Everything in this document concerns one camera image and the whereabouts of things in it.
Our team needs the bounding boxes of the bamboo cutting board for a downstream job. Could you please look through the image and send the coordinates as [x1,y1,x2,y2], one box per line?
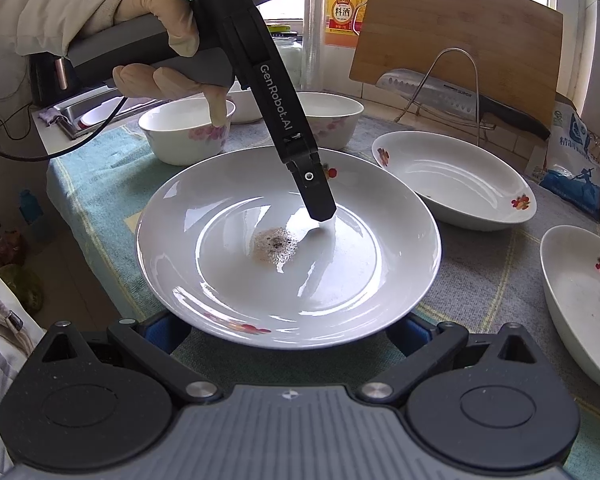
[348,0,564,133]

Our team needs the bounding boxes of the white plate with fruit print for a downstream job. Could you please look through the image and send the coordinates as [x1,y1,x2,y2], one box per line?
[371,130,537,232]
[539,224,600,408]
[136,146,442,351]

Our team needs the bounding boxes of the brown food residue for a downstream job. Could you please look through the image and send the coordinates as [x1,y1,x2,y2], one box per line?
[253,226,301,264]

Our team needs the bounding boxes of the person's left hand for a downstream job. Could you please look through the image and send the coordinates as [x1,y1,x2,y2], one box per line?
[112,0,229,128]

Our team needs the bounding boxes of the metal wire rack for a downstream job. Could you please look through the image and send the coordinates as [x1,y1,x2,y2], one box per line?
[404,47,497,132]

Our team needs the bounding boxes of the blue and white salt bag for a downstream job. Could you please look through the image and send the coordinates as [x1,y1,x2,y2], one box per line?
[527,101,600,218]

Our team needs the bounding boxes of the black cable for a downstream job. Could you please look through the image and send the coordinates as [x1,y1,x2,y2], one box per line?
[0,95,128,163]

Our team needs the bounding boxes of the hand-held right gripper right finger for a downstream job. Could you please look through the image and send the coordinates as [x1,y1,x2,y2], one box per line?
[359,317,538,406]

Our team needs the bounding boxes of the person's left forearm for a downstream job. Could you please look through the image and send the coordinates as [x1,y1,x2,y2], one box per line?
[0,0,168,57]

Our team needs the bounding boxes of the kitchen knife with black handle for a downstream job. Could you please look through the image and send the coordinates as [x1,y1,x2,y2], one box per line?
[375,68,552,141]

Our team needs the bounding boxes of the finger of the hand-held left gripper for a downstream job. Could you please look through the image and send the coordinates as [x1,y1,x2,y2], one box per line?
[287,152,337,222]

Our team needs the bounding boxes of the large white bowl pink flowers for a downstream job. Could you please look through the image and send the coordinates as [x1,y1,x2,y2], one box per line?
[294,92,365,151]

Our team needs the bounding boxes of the glass jar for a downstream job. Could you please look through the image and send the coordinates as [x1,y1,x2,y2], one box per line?
[267,25,306,78]

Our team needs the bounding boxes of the white bowl with pink flowers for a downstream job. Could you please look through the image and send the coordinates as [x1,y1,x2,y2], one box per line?
[138,98,237,166]

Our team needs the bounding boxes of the blue plastic bottle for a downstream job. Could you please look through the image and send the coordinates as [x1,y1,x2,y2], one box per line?
[19,189,43,226]

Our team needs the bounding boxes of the person's white jacket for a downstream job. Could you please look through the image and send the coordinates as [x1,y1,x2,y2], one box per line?
[0,255,48,463]

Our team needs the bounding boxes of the white plastic basin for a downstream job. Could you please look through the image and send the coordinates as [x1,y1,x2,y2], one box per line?
[78,96,127,131]

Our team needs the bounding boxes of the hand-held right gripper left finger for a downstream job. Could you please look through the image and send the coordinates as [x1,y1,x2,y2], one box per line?
[40,310,222,406]

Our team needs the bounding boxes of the grey checked table cloth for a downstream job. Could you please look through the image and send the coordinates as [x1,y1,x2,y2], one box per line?
[46,112,600,441]

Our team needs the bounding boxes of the steel sink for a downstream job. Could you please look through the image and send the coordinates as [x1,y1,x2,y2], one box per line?
[32,85,146,142]

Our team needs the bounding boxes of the cooking wine bottle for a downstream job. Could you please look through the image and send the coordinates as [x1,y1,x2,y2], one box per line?
[325,0,372,50]

